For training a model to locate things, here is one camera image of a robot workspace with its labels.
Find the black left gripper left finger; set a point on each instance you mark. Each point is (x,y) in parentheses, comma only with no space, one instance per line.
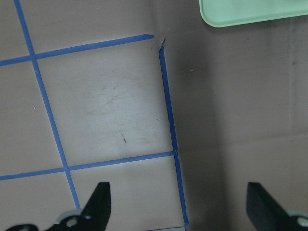
(93,217)

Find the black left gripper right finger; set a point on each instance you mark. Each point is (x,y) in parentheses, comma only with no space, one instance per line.
(266,214)

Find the mint green plastic tray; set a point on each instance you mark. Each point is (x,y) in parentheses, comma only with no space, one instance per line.
(224,13)

